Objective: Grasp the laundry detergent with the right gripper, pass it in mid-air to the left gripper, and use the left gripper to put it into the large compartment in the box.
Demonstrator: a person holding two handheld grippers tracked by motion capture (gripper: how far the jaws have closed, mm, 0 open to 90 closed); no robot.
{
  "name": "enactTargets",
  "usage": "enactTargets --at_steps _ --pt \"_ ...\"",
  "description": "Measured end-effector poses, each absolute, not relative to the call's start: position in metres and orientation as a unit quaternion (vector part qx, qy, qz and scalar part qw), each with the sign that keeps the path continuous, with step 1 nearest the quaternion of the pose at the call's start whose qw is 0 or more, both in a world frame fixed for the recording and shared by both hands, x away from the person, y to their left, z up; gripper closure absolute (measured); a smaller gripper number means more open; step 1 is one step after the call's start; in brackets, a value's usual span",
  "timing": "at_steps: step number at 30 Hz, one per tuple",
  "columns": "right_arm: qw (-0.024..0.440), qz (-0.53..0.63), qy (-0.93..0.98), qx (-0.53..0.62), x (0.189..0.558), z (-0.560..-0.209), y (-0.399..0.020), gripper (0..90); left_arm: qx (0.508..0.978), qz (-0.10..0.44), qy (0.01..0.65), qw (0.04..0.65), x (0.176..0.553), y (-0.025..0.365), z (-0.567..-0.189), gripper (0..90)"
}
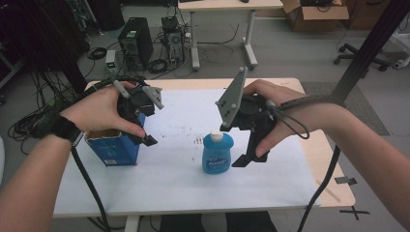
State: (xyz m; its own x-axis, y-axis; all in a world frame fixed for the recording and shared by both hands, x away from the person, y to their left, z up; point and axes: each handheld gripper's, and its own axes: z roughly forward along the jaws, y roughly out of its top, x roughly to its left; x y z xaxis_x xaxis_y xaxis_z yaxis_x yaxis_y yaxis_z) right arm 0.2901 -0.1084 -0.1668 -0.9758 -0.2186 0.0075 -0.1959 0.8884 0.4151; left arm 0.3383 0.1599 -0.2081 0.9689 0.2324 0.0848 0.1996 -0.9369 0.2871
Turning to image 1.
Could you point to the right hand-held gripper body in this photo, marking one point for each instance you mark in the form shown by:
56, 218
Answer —
232, 96

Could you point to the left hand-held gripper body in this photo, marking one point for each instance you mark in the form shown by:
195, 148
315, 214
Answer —
133, 103

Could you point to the blue bottle with white cap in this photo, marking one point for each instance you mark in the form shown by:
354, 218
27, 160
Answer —
217, 158

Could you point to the blue cardboard box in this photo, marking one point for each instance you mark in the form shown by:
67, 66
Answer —
112, 150

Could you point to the person's left hand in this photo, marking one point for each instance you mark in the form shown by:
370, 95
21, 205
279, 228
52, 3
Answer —
96, 111

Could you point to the person's right hand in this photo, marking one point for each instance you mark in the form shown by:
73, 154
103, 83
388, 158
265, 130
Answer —
293, 109

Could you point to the small grey device, green light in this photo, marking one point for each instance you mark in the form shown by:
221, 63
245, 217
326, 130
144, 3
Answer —
110, 59

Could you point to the white table mat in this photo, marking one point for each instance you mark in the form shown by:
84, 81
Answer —
180, 183

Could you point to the black computer tower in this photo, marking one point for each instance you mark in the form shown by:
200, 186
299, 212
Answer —
137, 42

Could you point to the small open computer case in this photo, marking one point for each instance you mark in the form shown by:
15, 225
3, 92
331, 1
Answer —
174, 42

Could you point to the black wrist watch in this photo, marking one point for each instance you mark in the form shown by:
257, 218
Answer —
64, 129

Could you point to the grey tape strip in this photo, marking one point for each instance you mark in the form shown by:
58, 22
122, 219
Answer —
345, 180

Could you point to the light wooden table, white legs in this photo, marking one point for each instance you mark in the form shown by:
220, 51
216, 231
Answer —
225, 6

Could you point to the black tape cross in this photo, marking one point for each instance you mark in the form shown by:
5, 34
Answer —
354, 212

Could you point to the open cardboard box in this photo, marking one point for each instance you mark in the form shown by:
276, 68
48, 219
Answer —
316, 16

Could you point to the black office chair base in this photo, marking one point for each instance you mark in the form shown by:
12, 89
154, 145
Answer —
361, 56

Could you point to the black metal pole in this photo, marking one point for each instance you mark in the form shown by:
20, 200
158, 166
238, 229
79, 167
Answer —
370, 45

